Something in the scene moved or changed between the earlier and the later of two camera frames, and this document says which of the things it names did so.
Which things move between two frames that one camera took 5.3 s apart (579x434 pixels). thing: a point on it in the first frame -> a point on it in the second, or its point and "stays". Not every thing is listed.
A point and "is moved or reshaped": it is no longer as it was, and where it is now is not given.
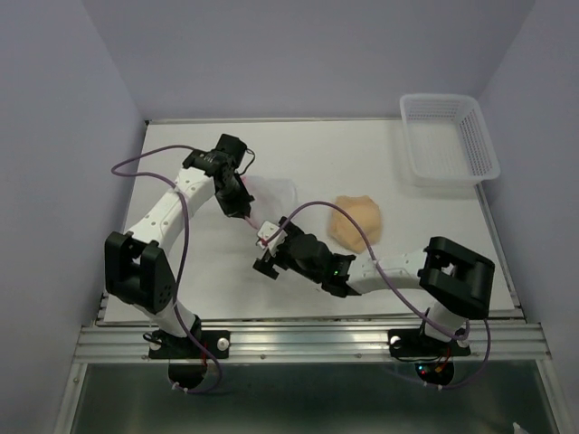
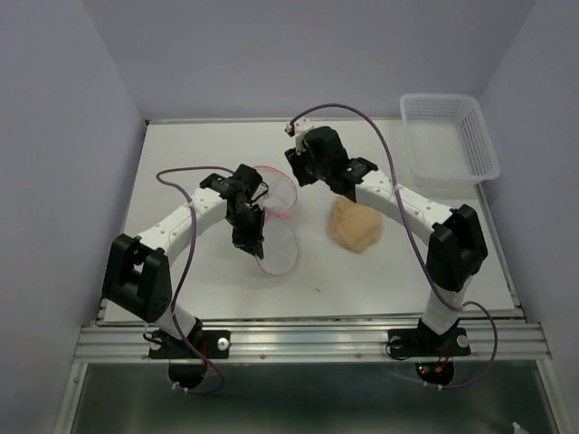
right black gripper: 265,263 -> 295,162
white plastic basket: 449,140 stays
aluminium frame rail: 311,344 stays
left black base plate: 165,346 stays
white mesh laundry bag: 273,198 is moved or reshaped
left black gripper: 240,208 -> 252,240
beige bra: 342,229 stays
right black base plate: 417,344 stays
